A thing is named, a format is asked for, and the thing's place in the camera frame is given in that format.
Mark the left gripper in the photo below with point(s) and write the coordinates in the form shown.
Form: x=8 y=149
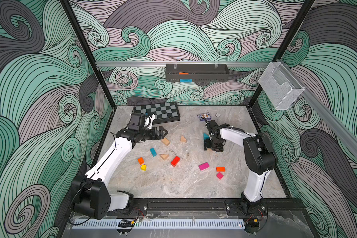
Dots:
x=159 y=136

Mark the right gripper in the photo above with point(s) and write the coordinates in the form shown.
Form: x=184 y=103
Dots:
x=208 y=145

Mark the teal triangle block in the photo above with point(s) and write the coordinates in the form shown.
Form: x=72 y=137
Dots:
x=206 y=136

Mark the magenta rectangular block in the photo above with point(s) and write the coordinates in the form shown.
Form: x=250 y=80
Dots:
x=203 y=166

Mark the magenta small cube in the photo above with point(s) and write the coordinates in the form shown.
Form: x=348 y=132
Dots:
x=220 y=175

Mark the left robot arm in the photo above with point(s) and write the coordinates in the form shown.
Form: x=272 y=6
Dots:
x=90 y=196

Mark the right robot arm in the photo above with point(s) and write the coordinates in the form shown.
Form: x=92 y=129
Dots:
x=259 y=156

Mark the wooden rectangular block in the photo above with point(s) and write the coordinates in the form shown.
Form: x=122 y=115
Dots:
x=165 y=141

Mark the black grey chessboard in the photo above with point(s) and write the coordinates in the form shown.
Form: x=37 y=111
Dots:
x=164 y=112

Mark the teal small block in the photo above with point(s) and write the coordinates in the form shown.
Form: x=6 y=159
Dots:
x=153 y=152

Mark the small wooden triangle block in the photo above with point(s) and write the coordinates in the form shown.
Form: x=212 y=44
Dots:
x=183 y=139

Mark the playing card box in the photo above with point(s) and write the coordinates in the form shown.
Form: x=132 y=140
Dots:
x=204 y=117

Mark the red rectangular block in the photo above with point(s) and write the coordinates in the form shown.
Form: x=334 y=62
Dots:
x=175 y=161

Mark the orange cube block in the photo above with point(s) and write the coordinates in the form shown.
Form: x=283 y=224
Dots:
x=141 y=161

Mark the clear acrylic holder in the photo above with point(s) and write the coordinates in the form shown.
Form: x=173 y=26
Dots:
x=280 y=85

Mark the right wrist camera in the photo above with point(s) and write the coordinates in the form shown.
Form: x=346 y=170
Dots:
x=213 y=129

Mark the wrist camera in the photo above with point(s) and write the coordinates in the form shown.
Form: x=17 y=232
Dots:
x=213 y=129
x=140 y=121

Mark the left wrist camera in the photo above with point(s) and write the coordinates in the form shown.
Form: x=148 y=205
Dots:
x=140 y=121

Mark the black wall tray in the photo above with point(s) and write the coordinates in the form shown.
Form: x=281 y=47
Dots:
x=201 y=74

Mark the aluminium wall rail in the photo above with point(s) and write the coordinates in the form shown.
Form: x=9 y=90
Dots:
x=138 y=63

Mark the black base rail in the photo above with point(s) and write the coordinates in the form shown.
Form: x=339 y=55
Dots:
x=149 y=207

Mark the white perforated cable duct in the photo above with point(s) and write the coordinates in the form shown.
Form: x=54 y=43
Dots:
x=233 y=224

